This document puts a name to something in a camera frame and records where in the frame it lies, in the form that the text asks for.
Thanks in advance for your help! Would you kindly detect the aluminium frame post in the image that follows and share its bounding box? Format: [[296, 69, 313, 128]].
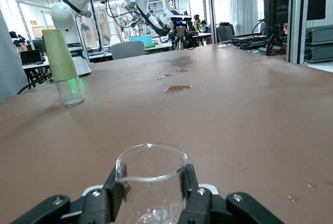
[[286, 0, 308, 65]]

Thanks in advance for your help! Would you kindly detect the grey fabric partition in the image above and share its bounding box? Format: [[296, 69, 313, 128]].
[[0, 7, 29, 103]]

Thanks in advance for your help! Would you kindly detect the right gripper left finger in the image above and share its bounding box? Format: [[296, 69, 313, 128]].
[[11, 165, 128, 224]]

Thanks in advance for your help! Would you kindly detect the brown table mat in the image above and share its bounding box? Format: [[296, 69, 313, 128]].
[[0, 43, 333, 224]]

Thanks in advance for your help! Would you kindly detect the metal jigger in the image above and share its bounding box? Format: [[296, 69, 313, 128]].
[[176, 26, 187, 51]]

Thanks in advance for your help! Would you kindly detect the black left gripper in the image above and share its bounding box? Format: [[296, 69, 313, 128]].
[[171, 21, 194, 51]]

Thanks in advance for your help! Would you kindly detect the clear glass beaker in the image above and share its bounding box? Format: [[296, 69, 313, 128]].
[[115, 143, 188, 224]]

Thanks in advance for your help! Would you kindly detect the blue plastic bin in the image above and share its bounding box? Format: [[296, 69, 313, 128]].
[[129, 35, 153, 43]]

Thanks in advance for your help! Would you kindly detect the aluminium pole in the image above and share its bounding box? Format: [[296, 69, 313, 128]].
[[206, 0, 217, 45]]

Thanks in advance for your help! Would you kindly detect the green capped clear bottle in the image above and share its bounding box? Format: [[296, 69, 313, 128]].
[[42, 29, 86, 107]]

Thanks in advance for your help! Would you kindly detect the black computer monitor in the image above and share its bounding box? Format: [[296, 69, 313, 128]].
[[262, 0, 326, 36]]

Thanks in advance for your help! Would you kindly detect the white curtain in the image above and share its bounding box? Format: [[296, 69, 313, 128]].
[[228, 0, 259, 36]]

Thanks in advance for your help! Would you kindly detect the blue jointed grey robot arm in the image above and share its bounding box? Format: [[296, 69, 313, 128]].
[[120, 0, 146, 29]]

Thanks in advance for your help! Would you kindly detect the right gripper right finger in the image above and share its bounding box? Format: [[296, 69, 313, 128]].
[[178, 164, 285, 224]]

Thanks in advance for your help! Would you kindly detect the grey server box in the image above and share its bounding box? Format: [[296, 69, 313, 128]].
[[304, 24, 333, 64]]

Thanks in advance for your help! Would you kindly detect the grey office chair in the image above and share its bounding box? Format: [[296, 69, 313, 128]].
[[110, 40, 146, 60]]

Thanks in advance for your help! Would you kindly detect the black laptop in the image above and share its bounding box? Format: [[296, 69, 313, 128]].
[[20, 48, 42, 66]]

